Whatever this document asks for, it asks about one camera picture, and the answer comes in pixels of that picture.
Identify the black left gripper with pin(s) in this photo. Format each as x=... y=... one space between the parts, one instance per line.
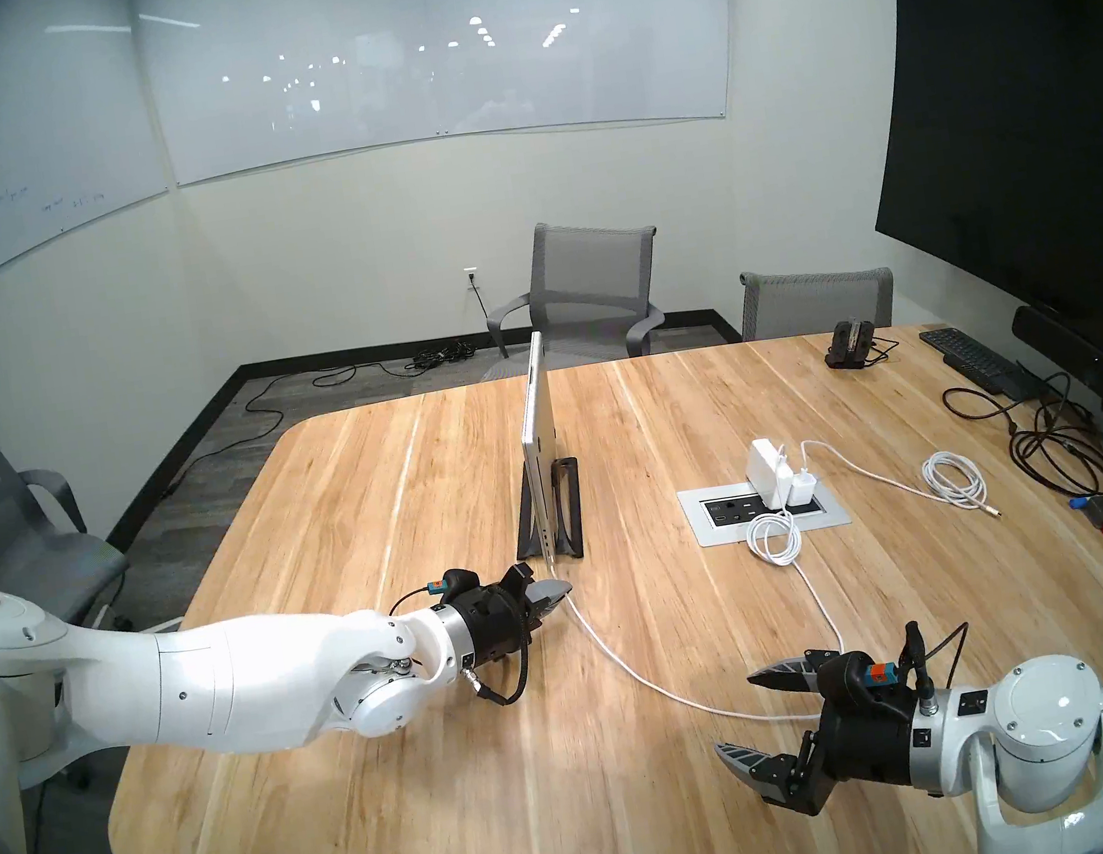
x=492 y=625

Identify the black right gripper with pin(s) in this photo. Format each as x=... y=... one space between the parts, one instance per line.
x=859 y=733

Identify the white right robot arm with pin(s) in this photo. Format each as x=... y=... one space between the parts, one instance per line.
x=1044 y=719

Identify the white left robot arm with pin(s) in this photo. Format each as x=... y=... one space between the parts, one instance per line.
x=221 y=676

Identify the silver MacBook laptop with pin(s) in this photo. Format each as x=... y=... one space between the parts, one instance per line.
x=537 y=433

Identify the black controller charging dock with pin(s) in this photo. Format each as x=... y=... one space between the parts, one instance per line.
x=849 y=346

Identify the black vertical laptop stand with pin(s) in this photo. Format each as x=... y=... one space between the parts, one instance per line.
x=525 y=547

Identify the silver table power outlet box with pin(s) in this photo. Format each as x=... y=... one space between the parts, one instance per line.
x=695 y=523

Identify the small white USB charger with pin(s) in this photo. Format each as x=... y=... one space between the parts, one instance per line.
x=800 y=489

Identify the large white power adapter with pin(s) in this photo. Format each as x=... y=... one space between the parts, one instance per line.
x=765 y=474

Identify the black keyboard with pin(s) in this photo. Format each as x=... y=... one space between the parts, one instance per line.
x=977 y=360

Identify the wide glass whiteboard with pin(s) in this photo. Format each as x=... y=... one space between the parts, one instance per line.
x=442 y=52

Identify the large black TV screen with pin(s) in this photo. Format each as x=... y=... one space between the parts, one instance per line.
x=1045 y=114

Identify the glass whiteboard with blue writing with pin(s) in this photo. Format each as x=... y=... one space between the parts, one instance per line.
x=3 y=170

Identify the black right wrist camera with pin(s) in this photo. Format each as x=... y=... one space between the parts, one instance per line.
x=879 y=673

